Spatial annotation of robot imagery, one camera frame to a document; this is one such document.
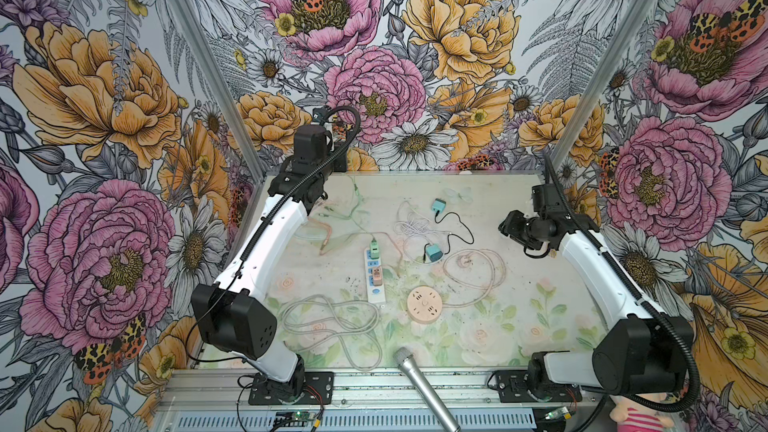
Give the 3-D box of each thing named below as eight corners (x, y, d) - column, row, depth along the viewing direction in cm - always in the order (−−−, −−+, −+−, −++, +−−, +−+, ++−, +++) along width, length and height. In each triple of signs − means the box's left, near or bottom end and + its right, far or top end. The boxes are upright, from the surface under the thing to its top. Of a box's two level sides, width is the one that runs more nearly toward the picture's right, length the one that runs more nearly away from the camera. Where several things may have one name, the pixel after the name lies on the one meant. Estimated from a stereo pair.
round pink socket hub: (406, 323, 87) (407, 319, 84) (406, 291, 93) (406, 286, 90) (442, 323, 87) (444, 319, 84) (439, 291, 93) (440, 286, 90)
